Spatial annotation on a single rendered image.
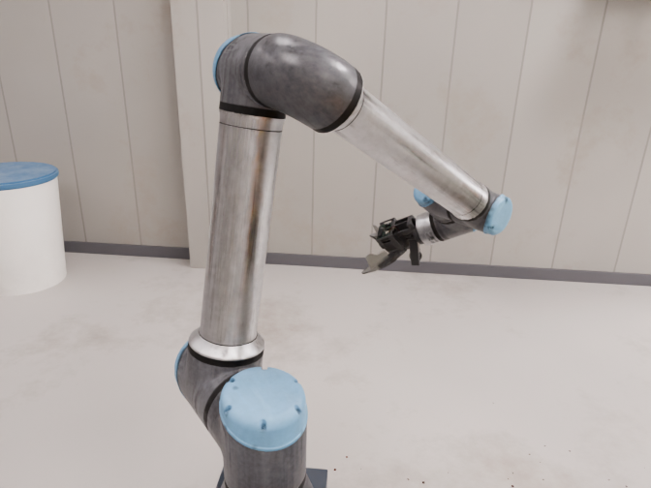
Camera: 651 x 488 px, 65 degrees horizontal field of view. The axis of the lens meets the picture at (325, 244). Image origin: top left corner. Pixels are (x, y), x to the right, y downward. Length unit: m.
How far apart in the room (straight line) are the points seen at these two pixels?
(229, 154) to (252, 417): 0.44
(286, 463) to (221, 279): 0.33
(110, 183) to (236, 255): 2.85
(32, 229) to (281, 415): 2.64
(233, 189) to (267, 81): 0.20
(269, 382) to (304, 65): 0.53
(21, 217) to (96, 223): 0.70
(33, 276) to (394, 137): 2.84
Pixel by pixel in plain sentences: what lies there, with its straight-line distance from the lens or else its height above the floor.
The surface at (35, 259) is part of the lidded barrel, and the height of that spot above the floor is 0.21.
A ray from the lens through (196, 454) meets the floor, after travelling 2.09.
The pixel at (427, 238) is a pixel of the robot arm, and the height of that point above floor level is 0.96.
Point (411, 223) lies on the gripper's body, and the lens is 1.37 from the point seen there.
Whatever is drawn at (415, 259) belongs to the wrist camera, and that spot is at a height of 0.86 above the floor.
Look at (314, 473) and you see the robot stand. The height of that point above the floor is 0.60.
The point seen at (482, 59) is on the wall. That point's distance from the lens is 3.26.
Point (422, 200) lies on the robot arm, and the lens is 1.22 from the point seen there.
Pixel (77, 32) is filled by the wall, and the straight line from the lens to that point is 3.65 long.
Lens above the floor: 1.43
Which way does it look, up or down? 22 degrees down
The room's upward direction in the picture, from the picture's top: 2 degrees clockwise
